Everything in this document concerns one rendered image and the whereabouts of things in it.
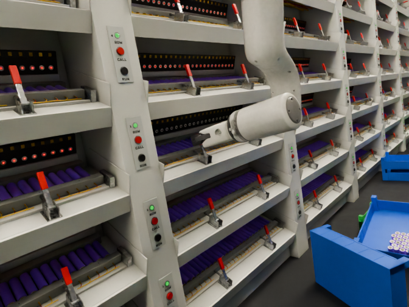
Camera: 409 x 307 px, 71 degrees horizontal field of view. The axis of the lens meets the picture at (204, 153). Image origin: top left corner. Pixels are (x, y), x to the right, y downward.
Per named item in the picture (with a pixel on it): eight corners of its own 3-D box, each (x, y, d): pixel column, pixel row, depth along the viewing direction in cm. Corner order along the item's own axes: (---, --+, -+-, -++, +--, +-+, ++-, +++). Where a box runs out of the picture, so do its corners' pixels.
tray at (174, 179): (281, 148, 115) (286, 126, 112) (162, 198, 74) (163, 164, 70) (241, 134, 128) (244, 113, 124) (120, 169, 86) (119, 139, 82)
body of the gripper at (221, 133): (232, 144, 70) (202, 151, 78) (256, 136, 77) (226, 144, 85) (224, 114, 70) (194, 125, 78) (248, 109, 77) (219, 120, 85)
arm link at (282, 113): (254, 106, 75) (232, 109, 69) (300, 89, 66) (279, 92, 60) (263, 137, 76) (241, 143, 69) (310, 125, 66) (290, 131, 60)
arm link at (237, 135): (240, 144, 69) (231, 146, 71) (261, 137, 75) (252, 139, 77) (231, 110, 69) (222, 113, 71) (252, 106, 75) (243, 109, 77)
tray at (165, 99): (275, 98, 112) (282, 62, 107) (146, 120, 71) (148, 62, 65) (234, 89, 125) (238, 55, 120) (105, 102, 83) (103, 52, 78)
